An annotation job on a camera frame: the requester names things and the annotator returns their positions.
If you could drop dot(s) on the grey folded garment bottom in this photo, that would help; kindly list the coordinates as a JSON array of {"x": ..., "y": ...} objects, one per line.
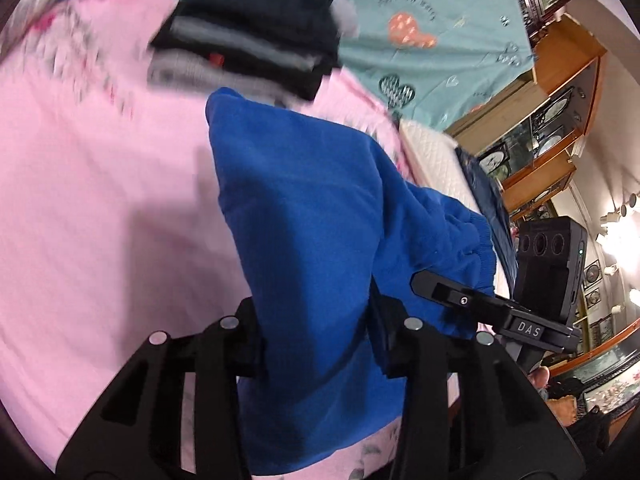
[{"x": 186, "y": 71}]

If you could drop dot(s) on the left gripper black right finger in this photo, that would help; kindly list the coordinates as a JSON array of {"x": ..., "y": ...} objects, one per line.
[{"x": 469, "y": 412}]

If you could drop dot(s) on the black folded garment top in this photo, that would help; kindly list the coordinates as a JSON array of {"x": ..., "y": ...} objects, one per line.
[{"x": 310, "y": 26}]

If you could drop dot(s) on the blue and red pants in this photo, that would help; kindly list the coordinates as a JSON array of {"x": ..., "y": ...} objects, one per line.
[{"x": 320, "y": 214}]

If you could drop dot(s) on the white quilted pillow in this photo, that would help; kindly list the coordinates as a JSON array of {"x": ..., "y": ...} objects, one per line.
[{"x": 433, "y": 163}]

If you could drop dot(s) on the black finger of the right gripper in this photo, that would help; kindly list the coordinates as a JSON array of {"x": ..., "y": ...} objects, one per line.
[{"x": 475, "y": 305}]

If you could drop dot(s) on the black grey folded garment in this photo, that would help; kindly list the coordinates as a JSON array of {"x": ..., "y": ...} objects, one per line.
[{"x": 298, "y": 72}]

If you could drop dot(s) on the dark blue denim garment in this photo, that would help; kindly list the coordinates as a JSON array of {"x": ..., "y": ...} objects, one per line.
[{"x": 489, "y": 200}]

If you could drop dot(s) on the wooden display cabinet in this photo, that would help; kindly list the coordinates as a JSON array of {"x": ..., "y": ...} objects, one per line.
[{"x": 528, "y": 145}]

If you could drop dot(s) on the person's right hand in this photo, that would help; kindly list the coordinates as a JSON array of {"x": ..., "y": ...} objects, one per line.
[{"x": 539, "y": 378}]

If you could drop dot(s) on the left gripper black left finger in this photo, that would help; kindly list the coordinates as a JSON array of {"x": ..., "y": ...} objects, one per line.
[{"x": 172, "y": 411}]

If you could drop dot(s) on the teal heart-print blanket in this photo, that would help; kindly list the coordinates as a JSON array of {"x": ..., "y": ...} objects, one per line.
[{"x": 433, "y": 60}]

